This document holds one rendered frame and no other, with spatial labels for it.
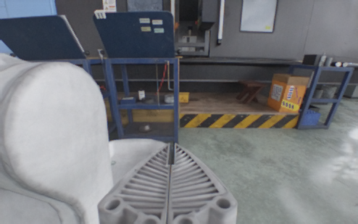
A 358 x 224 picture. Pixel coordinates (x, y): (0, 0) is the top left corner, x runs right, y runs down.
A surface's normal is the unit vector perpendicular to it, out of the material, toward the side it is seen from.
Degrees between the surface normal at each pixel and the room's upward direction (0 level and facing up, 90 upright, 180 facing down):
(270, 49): 86
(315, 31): 86
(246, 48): 86
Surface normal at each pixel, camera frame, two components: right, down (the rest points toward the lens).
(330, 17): -0.01, 0.31
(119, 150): 0.03, 0.02
